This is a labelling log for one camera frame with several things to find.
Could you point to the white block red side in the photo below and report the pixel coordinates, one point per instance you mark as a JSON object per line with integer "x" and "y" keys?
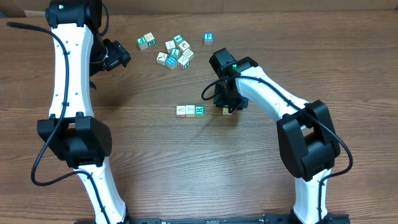
{"x": 181, "y": 111}

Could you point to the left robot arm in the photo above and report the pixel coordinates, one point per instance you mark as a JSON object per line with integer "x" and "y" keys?
{"x": 71, "y": 130}

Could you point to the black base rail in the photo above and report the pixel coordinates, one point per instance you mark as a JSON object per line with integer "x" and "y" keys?
{"x": 266, "y": 219}

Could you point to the green top picture block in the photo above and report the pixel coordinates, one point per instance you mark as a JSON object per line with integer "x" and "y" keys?
{"x": 178, "y": 39}

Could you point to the green F letter block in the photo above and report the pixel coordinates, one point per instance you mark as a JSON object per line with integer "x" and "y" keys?
{"x": 142, "y": 43}

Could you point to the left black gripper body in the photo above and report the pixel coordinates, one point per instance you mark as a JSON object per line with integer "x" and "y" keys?
{"x": 107, "y": 55}

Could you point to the green J letter block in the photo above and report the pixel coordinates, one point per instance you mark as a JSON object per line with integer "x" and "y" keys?
{"x": 175, "y": 53}

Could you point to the white block green side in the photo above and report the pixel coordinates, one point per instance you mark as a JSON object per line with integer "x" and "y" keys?
{"x": 150, "y": 39}

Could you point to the blue P letter block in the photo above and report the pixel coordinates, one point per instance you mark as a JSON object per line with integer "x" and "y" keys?
{"x": 208, "y": 38}

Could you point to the yellow top block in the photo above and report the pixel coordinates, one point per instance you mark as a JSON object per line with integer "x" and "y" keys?
{"x": 190, "y": 111}

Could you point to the white plain picture block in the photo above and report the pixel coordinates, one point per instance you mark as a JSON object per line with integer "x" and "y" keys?
{"x": 169, "y": 46}

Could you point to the white grid picture block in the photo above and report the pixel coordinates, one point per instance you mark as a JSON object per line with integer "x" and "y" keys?
{"x": 188, "y": 54}

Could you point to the green R letter block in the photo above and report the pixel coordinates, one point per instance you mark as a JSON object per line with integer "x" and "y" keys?
{"x": 199, "y": 110}

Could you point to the yellow block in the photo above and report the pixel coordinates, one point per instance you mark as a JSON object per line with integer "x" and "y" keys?
{"x": 190, "y": 111}
{"x": 226, "y": 111}

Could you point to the white block dark side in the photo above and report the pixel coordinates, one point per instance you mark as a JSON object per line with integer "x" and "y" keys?
{"x": 183, "y": 62}

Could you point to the white tool picture block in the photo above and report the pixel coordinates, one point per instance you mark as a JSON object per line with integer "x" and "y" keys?
{"x": 161, "y": 58}

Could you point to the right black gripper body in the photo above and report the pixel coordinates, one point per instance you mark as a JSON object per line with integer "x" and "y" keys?
{"x": 230, "y": 99}

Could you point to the blue top block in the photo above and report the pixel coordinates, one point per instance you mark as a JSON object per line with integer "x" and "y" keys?
{"x": 171, "y": 62}

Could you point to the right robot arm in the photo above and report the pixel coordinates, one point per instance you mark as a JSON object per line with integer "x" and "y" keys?
{"x": 304, "y": 130}

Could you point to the cardboard back panel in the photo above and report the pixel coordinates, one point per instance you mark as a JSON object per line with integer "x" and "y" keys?
{"x": 135, "y": 7}

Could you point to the white red picture block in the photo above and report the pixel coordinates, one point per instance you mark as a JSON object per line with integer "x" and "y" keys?
{"x": 184, "y": 45}

